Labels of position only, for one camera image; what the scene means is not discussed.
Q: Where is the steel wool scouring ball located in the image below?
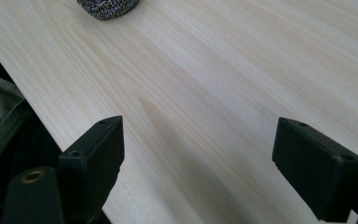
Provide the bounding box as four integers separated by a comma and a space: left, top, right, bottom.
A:
76, 0, 141, 21

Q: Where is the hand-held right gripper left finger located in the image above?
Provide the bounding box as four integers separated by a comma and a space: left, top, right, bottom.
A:
58, 115, 126, 222

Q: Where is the dark green clothing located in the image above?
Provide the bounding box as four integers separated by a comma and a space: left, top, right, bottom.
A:
0, 68, 34, 175

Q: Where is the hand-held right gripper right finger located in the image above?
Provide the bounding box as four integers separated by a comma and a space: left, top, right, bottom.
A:
271, 117, 358, 224

